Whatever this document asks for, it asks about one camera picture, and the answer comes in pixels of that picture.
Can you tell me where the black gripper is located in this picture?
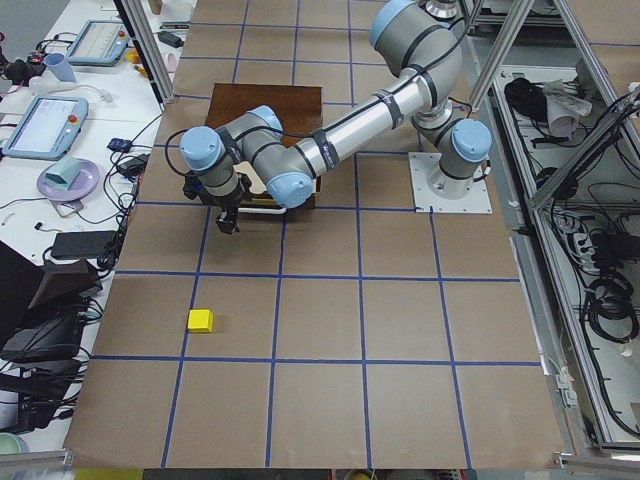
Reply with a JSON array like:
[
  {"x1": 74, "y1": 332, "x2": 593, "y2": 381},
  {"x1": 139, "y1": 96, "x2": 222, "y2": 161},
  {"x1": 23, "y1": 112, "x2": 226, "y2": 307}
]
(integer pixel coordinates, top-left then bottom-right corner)
[{"x1": 209, "y1": 190, "x2": 250, "y2": 235}]

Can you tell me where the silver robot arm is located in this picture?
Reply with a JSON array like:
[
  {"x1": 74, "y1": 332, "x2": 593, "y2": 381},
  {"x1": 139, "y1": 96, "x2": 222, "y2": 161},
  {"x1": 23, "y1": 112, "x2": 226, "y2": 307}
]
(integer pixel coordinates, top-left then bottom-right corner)
[{"x1": 179, "y1": 1, "x2": 492, "y2": 234}]

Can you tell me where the yellow block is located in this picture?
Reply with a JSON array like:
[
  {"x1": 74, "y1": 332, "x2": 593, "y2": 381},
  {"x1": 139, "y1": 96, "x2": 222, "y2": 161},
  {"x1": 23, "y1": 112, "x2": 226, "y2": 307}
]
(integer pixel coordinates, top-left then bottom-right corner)
[{"x1": 187, "y1": 309, "x2": 215, "y2": 333}]

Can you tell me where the dark wooden drawer box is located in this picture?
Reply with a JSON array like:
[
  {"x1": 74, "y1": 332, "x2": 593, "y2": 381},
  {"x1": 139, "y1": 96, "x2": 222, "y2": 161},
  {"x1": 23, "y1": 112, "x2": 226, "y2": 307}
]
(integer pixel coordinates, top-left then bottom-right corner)
[{"x1": 180, "y1": 103, "x2": 317, "y2": 208}]

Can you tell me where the small blue device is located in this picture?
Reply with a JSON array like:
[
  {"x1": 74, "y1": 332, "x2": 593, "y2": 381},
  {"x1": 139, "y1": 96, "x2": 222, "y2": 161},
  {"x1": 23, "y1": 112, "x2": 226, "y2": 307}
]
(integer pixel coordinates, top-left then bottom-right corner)
[{"x1": 107, "y1": 138, "x2": 133, "y2": 153}]

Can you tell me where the purple plate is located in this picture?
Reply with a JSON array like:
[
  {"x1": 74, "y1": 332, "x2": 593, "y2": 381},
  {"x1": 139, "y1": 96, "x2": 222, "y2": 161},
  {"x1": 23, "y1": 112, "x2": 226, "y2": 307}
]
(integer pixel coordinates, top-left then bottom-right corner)
[{"x1": 36, "y1": 156, "x2": 100, "y2": 202}]

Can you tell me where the black flat power brick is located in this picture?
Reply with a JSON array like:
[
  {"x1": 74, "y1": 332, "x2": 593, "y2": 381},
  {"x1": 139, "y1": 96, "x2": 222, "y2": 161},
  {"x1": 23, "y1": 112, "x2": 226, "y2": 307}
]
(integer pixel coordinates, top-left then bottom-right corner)
[{"x1": 50, "y1": 230, "x2": 116, "y2": 260}]

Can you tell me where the pink cup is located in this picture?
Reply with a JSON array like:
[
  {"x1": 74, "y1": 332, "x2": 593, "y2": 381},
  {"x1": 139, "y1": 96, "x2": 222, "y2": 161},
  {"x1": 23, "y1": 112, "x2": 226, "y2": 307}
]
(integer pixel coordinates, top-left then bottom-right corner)
[{"x1": 162, "y1": 52, "x2": 178, "y2": 74}]

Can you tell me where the teal box on plate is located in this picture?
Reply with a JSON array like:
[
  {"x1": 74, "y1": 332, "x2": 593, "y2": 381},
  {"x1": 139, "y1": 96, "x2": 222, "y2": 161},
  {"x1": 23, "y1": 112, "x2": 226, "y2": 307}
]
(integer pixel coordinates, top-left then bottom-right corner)
[{"x1": 44, "y1": 156, "x2": 82, "y2": 191}]

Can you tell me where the black power adapter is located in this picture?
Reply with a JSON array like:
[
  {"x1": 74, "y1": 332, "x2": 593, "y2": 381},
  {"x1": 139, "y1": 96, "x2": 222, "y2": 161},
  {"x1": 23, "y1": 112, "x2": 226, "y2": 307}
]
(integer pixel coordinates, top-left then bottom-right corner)
[{"x1": 157, "y1": 31, "x2": 184, "y2": 48}]

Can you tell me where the near teach pendant tablet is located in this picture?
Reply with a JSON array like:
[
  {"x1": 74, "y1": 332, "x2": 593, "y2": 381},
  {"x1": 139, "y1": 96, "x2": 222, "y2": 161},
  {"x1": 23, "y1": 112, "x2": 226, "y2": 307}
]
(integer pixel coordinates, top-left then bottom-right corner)
[{"x1": 2, "y1": 95, "x2": 89, "y2": 161}]

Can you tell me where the teach pendant tablet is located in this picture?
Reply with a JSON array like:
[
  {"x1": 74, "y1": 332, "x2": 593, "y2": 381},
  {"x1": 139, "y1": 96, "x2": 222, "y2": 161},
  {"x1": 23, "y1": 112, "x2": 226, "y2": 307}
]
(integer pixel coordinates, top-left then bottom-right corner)
[
  {"x1": 2, "y1": 95, "x2": 89, "y2": 161},
  {"x1": 67, "y1": 20, "x2": 130, "y2": 67}
]

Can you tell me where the far teach pendant tablet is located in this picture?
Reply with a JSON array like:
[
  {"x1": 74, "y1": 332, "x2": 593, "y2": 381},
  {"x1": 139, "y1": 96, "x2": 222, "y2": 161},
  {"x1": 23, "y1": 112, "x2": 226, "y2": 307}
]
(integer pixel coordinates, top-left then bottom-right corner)
[{"x1": 67, "y1": 20, "x2": 130, "y2": 67}]

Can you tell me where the light blue plastic cup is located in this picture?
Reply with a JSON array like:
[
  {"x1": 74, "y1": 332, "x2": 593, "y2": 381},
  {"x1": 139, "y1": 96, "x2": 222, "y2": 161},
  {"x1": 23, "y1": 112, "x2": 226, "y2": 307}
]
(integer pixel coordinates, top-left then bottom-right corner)
[{"x1": 43, "y1": 52, "x2": 76, "y2": 83}]

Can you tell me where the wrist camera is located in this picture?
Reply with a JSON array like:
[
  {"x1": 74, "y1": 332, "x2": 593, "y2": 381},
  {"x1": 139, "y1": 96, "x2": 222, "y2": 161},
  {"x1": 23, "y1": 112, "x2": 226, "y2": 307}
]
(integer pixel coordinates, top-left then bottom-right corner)
[{"x1": 182, "y1": 173, "x2": 202, "y2": 200}]

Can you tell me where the aluminium frame post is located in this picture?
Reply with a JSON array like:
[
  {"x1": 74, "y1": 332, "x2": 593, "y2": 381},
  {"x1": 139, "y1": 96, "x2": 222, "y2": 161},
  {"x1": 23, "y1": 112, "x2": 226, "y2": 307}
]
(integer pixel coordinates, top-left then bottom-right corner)
[{"x1": 113, "y1": 0, "x2": 176, "y2": 105}]

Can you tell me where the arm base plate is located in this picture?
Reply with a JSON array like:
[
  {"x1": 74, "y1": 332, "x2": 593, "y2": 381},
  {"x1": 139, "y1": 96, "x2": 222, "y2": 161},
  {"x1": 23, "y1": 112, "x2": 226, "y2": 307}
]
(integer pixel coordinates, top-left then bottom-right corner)
[{"x1": 408, "y1": 152, "x2": 492, "y2": 215}]

